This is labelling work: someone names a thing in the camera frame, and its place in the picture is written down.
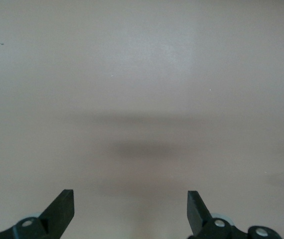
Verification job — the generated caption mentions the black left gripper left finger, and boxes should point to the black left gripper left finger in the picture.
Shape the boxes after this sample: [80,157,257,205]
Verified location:
[0,189,75,239]

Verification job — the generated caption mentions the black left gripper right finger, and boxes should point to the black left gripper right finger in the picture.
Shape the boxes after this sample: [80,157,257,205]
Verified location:
[187,190,282,239]

